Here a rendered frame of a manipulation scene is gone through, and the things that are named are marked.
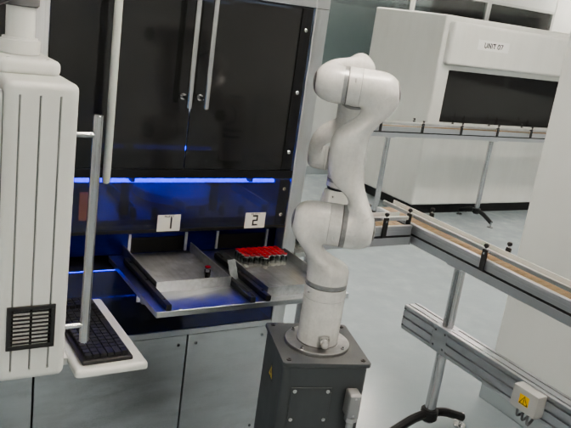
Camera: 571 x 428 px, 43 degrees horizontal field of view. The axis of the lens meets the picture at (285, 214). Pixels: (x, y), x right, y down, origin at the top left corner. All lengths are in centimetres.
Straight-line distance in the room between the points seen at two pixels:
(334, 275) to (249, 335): 92
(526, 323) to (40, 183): 258
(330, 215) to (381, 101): 34
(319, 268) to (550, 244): 178
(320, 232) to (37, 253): 73
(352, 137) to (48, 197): 77
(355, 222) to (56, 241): 77
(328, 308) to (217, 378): 95
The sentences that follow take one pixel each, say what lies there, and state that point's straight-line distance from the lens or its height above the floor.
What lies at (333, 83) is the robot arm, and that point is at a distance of 187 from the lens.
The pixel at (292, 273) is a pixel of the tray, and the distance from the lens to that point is 259.
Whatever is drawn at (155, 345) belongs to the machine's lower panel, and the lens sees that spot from 270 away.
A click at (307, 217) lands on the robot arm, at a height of 125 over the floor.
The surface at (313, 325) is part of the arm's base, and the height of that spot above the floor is 94.
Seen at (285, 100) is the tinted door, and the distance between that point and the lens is 262.
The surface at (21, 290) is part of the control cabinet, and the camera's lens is 185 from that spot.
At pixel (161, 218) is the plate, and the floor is 104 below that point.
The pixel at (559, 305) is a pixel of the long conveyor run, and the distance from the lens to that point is 279.
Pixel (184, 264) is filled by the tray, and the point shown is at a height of 88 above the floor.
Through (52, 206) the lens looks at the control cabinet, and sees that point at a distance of 180.
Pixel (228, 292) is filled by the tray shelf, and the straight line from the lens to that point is 235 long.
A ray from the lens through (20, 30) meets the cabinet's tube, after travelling 192.
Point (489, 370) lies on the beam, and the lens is 309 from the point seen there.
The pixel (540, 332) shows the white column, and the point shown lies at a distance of 366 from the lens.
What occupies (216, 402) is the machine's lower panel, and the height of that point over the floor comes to 26.
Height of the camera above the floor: 178
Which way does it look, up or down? 16 degrees down
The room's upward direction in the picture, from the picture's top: 8 degrees clockwise
